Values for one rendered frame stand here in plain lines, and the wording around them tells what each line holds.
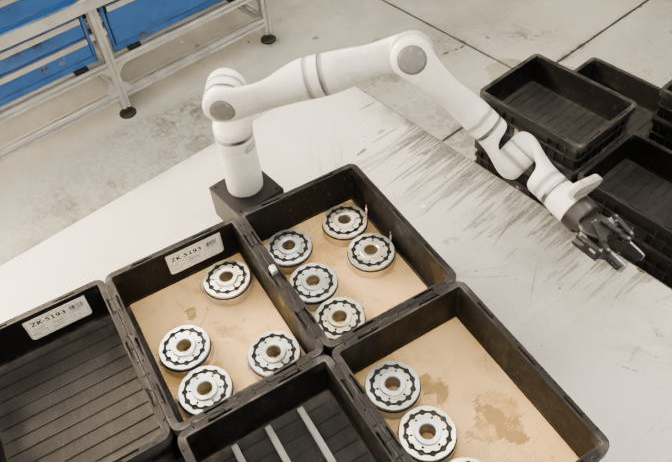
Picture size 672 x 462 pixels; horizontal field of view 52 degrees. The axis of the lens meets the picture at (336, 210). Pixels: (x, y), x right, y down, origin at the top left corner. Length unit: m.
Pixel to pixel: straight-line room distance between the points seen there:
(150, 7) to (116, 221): 1.54
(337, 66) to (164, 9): 1.92
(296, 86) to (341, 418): 0.67
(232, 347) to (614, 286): 0.87
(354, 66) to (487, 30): 2.28
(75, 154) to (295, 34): 1.28
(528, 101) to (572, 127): 0.19
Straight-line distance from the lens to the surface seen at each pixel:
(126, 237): 1.87
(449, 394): 1.35
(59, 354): 1.55
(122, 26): 3.24
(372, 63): 1.50
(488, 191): 1.86
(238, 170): 1.67
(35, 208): 3.14
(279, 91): 1.49
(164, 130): 3.28
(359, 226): 1.55
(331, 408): 1.34
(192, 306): 1.51
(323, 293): 1.44
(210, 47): 3.50
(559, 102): 2.50
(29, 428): 1.48
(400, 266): 1.51
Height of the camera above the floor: 2.03
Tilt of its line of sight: 47 degrees down
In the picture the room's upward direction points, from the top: 6 degrees counter-clockwise
